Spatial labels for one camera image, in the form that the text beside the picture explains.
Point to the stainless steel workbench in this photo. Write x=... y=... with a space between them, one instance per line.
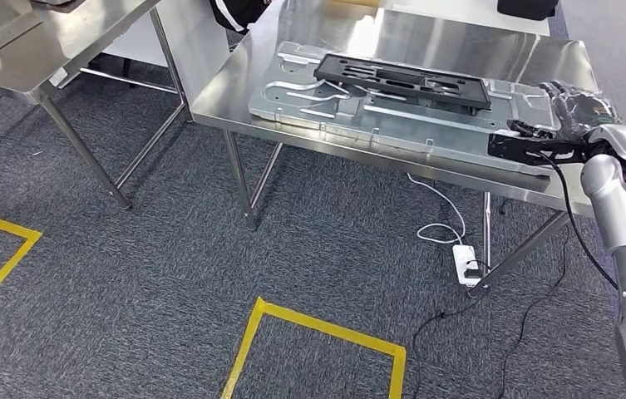
x=456 y=49

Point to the large stamped metal panel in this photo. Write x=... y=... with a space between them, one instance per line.
x=400 y=129

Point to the yellow floor tape square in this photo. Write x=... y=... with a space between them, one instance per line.
x=11 y=264
x=334 y=332

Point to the closed cardboard box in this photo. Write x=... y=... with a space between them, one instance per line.
x=354 y=2

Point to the white power strip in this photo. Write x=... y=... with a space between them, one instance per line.
x=462 y=267

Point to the long black plastic part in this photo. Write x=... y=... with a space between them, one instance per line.
x=328 y=69

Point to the stainless steel side table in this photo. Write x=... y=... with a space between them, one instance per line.
x=70 y=38

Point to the white label sticker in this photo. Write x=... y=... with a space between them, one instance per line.
x=58 y=78

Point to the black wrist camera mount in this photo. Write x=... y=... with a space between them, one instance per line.
x=516 y=148

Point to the white desk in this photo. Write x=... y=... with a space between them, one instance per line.
x=445 y=14

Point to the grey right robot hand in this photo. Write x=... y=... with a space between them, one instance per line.
x=582 y=113

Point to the person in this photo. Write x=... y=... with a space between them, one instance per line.
x=235 y=14

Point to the black bag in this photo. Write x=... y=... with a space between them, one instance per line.
x=527 y=8

